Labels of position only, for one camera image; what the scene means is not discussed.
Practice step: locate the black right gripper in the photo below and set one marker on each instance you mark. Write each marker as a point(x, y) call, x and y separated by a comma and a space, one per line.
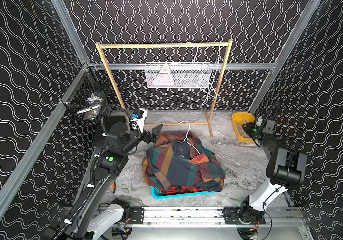
point(250, 128)

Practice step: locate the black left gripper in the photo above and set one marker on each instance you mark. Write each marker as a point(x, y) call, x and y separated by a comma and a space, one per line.
point(149, 137)

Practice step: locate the multicolour plaid shirt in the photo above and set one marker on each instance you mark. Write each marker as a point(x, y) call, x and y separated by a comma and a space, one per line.
point(201, 172)
point(164, 149)

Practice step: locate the white wire hanger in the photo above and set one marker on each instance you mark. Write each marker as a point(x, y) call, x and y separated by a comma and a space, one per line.
point(211, 92)

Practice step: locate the red black plaid shirt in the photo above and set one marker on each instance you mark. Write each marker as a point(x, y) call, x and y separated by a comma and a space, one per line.
point(178, 190)

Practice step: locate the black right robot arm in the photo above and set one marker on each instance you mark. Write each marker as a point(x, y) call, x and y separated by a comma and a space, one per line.
point(285, 170)

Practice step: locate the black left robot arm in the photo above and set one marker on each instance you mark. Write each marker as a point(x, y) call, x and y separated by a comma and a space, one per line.
point(121, 132)

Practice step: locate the yellow plastic tray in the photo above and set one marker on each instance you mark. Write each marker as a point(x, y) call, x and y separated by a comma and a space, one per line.
point(238, 119)

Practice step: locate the teal plastic basket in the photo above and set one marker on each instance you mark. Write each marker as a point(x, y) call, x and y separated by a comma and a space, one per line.
point(158, 195)

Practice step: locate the pink triangular item in basket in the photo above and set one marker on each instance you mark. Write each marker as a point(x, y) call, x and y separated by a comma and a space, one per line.
point(164, 78)

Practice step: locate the wooden clothes rack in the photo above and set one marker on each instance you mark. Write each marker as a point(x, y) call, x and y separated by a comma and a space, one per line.
point(100, 47)

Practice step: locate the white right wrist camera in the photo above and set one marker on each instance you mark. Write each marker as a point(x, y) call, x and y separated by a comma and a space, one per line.
point(259, 121)

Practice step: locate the orange handled pliers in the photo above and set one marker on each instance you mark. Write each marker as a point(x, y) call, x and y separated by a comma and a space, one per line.
point(114, 187)

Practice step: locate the white wire mesh basket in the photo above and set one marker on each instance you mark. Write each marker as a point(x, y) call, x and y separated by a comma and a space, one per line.
point(151, 69)

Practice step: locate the black wire wall basket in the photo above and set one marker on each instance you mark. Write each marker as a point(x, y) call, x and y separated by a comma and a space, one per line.
point(89, 96)

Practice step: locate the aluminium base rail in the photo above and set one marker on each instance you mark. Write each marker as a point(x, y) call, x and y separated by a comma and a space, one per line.
point(211, 217)

